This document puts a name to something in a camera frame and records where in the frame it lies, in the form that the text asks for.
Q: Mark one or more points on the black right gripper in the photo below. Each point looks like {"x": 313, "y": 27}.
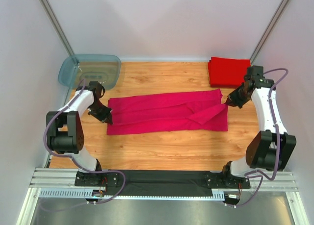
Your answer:
{"x": 236, "y": 97}

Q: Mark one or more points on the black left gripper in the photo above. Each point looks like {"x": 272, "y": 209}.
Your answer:
{"x": 100, "y": 112}

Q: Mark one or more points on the magenta t shirt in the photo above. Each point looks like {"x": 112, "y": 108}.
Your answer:
{"x": 168, "y": 112}

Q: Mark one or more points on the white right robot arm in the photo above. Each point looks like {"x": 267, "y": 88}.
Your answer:
{"x": 272, "y": 147}

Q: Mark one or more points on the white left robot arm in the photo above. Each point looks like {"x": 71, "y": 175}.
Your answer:
{"x": 64, "y": 136}

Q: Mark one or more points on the folded red t shirt stack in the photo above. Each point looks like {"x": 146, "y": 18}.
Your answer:
{"x": 226, "y": 72}

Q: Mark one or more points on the translucent teal plastic bin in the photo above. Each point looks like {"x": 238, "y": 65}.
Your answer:
{"x": 91, "y": 67}

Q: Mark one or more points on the black cloth strip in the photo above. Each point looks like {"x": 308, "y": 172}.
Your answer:
{"x": 165, "y": 183}

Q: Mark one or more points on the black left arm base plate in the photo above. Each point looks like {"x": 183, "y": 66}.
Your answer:
{"x": 92, "y": 179}

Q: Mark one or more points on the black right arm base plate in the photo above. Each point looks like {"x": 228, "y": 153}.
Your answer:
{"x": 222, "y": 180}

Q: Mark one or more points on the white slotted cable duct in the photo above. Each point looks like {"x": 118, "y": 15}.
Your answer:
{"x": 90, "y": 194}

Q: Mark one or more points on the aluminium mounting rail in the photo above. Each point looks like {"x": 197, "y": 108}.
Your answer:
{"x": 53, "y": 178}

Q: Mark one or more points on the right aluminium corner post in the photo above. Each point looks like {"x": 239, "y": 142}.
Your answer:
{"x": 269, "y": 28}

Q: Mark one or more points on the aluminium corner post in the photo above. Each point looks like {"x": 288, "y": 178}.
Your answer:
{"x": 269, "y": 28}
{"x": 57, "y": 26}

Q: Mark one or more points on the left aluminium corner post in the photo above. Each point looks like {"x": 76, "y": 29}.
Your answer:
{"x": 57, "y": 26}

